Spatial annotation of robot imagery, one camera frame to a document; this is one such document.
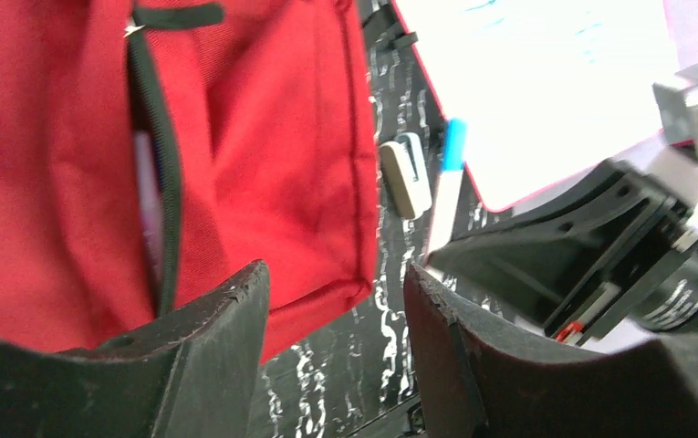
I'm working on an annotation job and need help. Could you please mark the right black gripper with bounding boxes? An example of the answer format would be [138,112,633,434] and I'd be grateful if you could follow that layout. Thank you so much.
[427,160,698,346]

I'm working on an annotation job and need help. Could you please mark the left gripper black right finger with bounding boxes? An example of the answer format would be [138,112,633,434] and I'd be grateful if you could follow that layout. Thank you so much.
[403,265,698,437]

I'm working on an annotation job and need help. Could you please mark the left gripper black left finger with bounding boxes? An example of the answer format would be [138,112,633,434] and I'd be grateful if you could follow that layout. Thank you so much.
[0,260,270,437]

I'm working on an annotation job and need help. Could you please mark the blue-capped white marker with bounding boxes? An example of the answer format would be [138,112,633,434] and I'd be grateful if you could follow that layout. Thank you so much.
[424,118,467,260]

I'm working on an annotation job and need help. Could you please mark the red backpack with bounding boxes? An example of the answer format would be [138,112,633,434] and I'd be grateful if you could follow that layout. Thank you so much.
[0,1,379,360]

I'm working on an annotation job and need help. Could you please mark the grey light-blue stapler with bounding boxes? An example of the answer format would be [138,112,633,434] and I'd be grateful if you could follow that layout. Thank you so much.
[380,132,432,220]

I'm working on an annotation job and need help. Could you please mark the pink-framed whiteboard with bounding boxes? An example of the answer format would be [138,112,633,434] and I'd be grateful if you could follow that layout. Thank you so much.
[395,0,678,211]

